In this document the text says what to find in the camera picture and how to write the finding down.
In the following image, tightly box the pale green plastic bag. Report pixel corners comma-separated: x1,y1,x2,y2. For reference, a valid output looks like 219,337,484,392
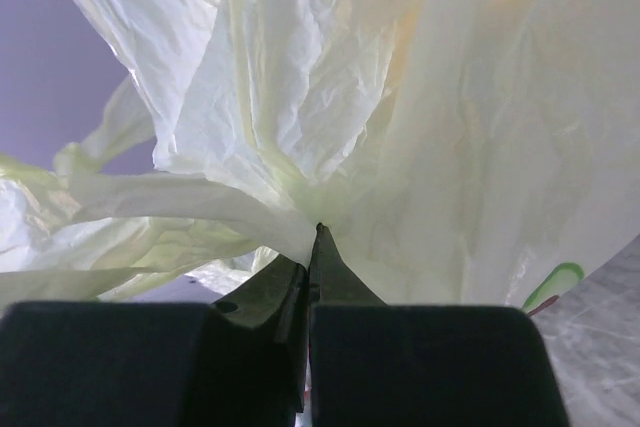
1,0,639,309

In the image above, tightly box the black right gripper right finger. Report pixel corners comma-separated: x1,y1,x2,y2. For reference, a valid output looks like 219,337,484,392
309,225,570,426

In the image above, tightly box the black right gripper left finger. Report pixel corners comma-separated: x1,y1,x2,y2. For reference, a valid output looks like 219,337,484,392
1,256,308,426

